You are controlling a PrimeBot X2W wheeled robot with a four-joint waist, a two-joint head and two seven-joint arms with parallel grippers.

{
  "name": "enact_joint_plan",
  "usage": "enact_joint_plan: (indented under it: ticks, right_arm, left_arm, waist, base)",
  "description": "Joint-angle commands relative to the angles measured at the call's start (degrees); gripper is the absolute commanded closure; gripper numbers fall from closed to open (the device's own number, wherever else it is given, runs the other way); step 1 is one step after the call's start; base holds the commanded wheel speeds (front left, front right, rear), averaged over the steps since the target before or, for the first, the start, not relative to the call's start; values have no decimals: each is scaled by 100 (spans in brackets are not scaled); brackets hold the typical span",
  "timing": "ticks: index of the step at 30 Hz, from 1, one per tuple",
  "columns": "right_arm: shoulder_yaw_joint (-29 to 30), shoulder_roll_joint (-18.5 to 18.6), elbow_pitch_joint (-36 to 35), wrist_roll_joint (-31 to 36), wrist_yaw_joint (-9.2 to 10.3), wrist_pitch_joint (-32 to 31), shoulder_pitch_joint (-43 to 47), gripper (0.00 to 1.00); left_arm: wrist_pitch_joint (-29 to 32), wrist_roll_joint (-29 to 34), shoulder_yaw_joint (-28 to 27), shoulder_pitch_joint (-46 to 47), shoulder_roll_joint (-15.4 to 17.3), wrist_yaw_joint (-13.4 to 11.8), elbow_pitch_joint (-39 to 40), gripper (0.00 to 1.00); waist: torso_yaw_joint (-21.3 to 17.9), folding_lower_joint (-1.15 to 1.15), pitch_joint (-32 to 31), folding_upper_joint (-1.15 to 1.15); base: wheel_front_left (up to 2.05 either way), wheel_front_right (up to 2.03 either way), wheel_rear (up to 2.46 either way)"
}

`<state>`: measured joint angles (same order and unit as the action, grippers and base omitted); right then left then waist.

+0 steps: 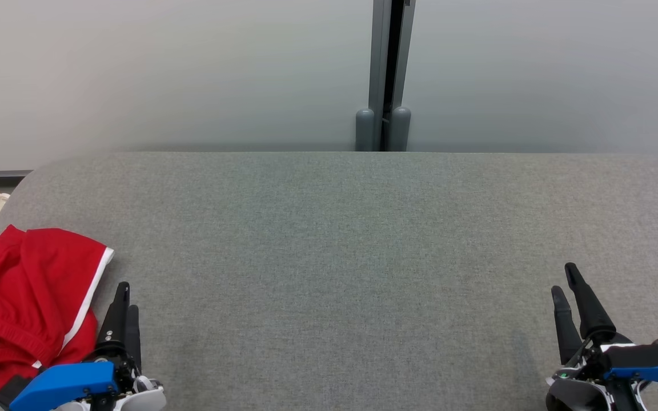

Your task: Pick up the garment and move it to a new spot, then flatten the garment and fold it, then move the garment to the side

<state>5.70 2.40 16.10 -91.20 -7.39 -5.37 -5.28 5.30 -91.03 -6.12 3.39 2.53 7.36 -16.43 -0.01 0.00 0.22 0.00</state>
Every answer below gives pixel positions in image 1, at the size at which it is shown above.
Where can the grey cylinder post foot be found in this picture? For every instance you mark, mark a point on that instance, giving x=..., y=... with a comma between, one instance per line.
x=364, y=131
x=400, y=130

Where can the grey partition post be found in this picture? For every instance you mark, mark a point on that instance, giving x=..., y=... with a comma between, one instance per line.
x=383, y=51

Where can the red and white shirt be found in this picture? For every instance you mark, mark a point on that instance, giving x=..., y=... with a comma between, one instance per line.
x=15, y=297

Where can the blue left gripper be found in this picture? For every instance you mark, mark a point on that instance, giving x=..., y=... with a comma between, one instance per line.
x=66, y=383

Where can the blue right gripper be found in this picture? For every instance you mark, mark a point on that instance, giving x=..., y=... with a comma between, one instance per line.
x=643, y=362

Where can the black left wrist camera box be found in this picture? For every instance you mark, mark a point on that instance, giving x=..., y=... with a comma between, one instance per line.
x=12, y=391

